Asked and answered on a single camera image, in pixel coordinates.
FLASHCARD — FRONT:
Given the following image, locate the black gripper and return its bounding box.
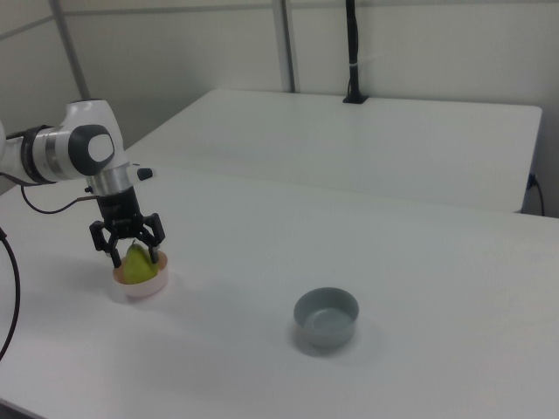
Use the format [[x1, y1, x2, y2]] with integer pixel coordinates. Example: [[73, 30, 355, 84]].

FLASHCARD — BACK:
[[88, 186, 166, 269]]

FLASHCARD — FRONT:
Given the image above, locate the green pear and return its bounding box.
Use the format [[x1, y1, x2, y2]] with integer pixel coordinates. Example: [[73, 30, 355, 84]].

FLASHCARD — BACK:
[[122, 243, 159, 286]]

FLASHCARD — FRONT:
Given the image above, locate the pink bowl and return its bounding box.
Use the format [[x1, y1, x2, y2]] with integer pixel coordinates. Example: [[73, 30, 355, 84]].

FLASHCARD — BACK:
[[111, 249, 170, 300]]

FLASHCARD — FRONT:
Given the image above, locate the grey bowl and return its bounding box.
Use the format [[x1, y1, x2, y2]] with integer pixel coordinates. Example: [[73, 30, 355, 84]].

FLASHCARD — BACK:
[[293, 285, 362, 349]]

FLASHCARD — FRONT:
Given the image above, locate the white side table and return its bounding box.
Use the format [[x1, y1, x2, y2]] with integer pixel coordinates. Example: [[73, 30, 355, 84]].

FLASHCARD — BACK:
[[124, 88, 544, 216]]

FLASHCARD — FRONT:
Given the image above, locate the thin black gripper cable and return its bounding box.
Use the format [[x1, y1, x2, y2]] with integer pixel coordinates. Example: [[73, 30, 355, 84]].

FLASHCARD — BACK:
[[18, 182, 100, 216]]

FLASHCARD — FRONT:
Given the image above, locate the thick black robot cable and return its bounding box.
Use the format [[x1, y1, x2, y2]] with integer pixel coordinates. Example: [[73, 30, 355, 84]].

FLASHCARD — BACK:
[[0, 225, 22, 364]]

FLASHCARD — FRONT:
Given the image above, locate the grey partition post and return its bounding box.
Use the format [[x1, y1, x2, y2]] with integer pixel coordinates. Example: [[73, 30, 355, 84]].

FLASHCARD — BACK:
[[272, 0, 301, 94], [46, 0, 92, 102]]

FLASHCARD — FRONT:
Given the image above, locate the black camera pole with clamp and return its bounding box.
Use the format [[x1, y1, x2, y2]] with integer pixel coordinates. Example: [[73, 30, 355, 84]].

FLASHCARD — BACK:
[[342, 0, 371, 106]]

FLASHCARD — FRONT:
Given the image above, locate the black cable with blue plug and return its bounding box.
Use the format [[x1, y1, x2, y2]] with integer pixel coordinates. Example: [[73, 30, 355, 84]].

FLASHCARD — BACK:
[[527, 173, 546, 216]]

